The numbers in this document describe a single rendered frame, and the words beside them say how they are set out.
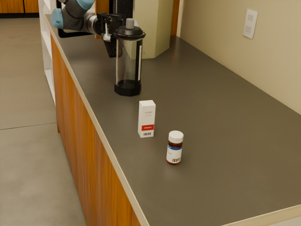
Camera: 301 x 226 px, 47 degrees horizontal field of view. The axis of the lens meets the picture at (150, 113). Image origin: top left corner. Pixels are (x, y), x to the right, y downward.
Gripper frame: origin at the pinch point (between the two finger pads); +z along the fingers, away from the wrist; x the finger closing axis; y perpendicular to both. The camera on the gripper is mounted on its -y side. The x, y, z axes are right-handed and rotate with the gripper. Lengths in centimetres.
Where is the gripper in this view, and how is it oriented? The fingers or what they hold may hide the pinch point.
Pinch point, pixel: (129, 39)
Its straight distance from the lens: 123.7
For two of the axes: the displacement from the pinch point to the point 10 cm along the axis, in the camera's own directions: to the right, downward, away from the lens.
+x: 8.1, -2.3, 5.4
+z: 5.9, 3.1, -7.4
